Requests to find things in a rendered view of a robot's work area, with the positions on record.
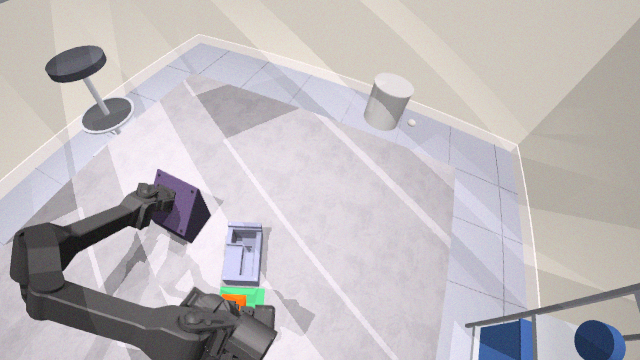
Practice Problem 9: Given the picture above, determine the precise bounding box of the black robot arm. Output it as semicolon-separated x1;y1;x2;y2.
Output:
9;183;278;360

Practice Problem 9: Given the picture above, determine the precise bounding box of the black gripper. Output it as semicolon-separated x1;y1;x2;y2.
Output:
227;300;276;330

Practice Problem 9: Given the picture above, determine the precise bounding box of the orange l-shaped part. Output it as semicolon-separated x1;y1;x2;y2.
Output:
221;294;247;310

